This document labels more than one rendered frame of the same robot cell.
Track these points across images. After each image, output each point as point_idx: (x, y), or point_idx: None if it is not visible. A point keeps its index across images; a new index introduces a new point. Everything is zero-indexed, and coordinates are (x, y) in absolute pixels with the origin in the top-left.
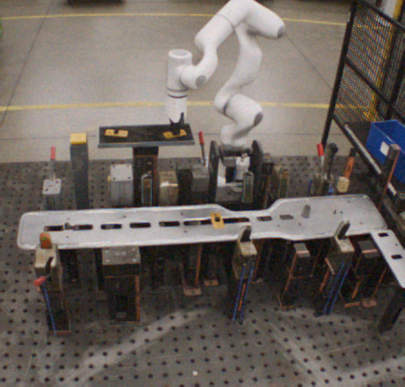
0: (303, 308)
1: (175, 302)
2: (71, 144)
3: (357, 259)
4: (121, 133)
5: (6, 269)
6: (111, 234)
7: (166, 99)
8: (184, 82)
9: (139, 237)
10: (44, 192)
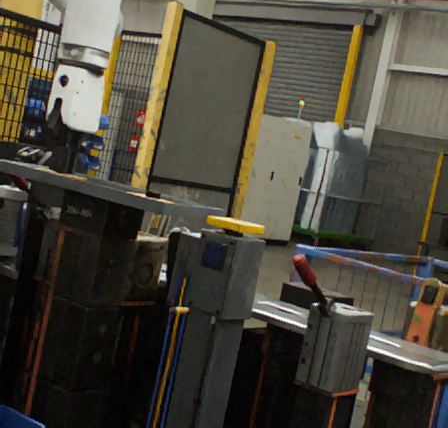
0: None
1: None
2: (255, 239)
3: None
4: (144, 195)
5: None
6: (291, 307)
7: (81, 91)
8: (119, 30)
9: (256, 294)
10: (368, 312)
